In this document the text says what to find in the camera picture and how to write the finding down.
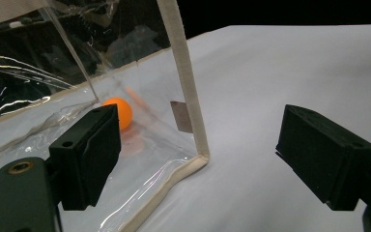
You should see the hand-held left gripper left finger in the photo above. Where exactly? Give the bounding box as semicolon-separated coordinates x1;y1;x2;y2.
48;103;123;212

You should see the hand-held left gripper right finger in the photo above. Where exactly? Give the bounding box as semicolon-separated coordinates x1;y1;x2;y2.
274;103;371;212

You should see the plain orange ball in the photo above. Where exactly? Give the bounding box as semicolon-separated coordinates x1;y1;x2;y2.
100;97;133;131

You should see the clear bag with beige trim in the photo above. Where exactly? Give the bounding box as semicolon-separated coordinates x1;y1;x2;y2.
0;0;211;232

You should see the white table sheet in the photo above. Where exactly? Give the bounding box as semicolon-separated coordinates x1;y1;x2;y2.
0;23;371;232

